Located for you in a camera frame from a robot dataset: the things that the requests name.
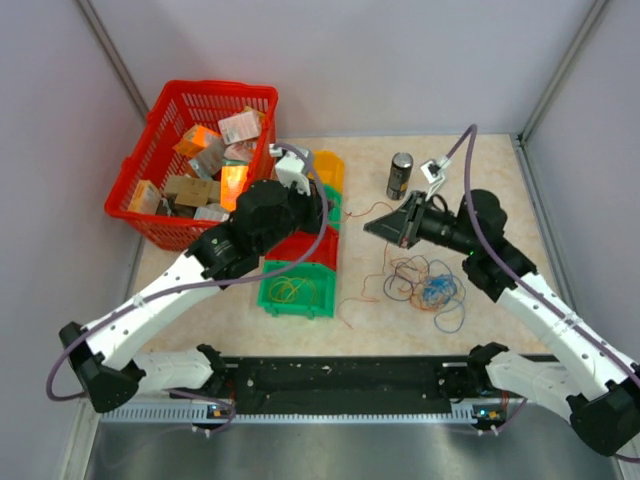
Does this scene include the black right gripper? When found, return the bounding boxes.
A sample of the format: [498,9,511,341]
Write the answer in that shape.
[363,191,477,257]

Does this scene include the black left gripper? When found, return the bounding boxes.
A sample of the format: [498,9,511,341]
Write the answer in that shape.
[256,178,334,257]

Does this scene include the orange wire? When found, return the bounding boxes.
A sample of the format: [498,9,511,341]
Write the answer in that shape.
[339,201,466,329]

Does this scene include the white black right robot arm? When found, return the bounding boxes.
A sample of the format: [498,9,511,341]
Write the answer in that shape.
[363,189,639,457]

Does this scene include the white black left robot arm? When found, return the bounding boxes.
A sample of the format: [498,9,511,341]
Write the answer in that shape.
[59,180,328,413]

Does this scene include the green plastic bin upper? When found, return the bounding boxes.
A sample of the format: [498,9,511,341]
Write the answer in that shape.
[324,184,342,231]

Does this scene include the green plastic bin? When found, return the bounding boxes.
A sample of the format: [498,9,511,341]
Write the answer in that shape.
[324,184,342,231]
[257,263,337,319]

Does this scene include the red plastic bin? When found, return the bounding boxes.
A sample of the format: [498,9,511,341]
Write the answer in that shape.
[264,224,340,271]

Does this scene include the yellow plastic bin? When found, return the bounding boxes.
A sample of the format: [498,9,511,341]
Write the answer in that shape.
[312,150,345,194]

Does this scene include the dark drink can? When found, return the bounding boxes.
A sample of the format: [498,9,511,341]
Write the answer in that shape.
[386,152,414,200]

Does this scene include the green plastic bin lower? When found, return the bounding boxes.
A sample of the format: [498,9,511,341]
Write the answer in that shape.
[257,263,337,319]

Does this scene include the bright orange box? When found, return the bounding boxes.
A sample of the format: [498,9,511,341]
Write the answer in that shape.
[220,165,248,212]

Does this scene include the pink white box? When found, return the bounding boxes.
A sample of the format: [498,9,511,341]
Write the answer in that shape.
[218,110,262,145]

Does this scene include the brown cardboard box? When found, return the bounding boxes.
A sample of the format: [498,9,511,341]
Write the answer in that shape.
[163,175,221,207]

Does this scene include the red plastic basket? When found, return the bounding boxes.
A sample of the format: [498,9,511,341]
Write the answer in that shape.
[104,80,278,251]

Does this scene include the yellow box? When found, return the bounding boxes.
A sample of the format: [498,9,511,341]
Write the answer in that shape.
[127,180,162,215]

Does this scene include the yellow wires in bin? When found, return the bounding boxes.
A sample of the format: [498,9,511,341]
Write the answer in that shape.
[267,274,320,306]

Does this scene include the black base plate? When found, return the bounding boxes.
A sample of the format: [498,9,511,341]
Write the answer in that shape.
[219,356,498,416]

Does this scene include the grey slotted cable duct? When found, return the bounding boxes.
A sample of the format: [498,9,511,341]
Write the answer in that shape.
[99,402,506,425]

